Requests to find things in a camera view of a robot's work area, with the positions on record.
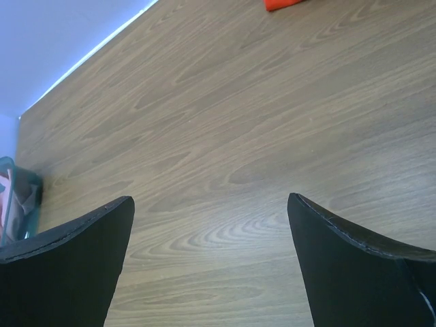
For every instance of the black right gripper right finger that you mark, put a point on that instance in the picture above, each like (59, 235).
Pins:
(356, 277)

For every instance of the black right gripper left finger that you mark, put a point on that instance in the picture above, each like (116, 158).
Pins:
(67, 275)

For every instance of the clear teal plastic bin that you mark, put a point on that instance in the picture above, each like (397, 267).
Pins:
(21, 198)

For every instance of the folded orange t-shirt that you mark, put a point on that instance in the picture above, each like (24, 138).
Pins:
(273, 5)

